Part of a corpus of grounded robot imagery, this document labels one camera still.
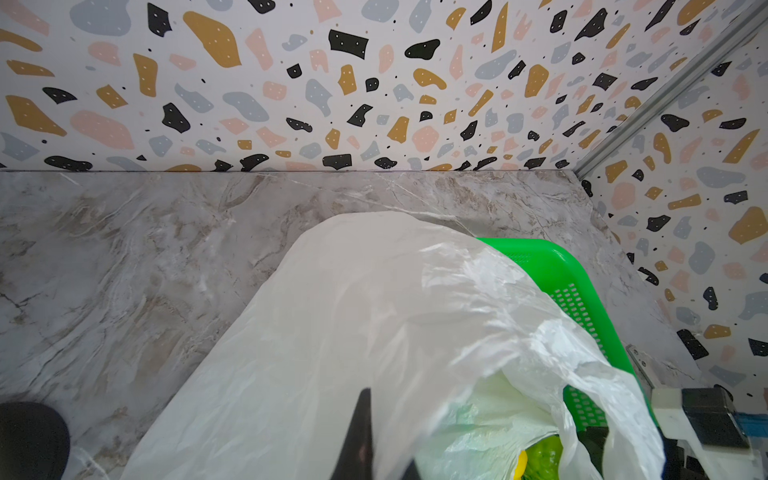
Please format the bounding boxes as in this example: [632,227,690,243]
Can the green plastic basket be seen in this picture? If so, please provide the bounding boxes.
[454,238,633,437]

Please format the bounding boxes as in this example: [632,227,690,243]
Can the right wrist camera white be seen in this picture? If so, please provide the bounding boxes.
[625,343,768,480]

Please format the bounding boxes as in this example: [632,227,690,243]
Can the white plastic bag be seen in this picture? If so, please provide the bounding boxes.
[123,212,665,479]

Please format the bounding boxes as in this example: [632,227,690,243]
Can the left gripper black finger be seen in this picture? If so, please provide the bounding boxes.
[330,388,374,480]

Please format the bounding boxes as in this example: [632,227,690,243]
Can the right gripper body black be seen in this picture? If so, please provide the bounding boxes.
[577,427,684,480]

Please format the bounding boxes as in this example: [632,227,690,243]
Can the light green custard apple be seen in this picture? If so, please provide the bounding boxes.
[522,435,563,480]

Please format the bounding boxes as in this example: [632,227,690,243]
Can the blue white microphone on stand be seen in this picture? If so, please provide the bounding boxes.
[1,402,70,479]

